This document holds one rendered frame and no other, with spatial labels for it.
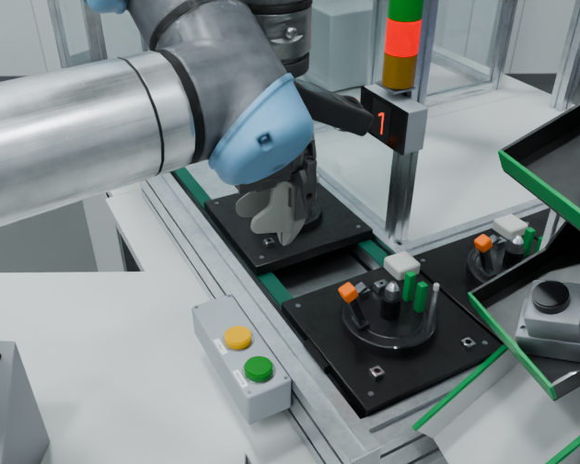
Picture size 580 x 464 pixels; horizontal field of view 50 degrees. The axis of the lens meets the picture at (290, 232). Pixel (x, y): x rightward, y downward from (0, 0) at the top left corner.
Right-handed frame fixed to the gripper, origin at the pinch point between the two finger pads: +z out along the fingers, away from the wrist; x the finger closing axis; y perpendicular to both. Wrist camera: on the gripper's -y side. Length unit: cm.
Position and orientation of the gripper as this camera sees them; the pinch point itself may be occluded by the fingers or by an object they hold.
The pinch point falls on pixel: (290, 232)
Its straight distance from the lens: 66.9
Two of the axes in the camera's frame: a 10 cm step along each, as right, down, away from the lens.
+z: 0.0, 8.2, 5.7
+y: -8.8, 2.7, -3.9
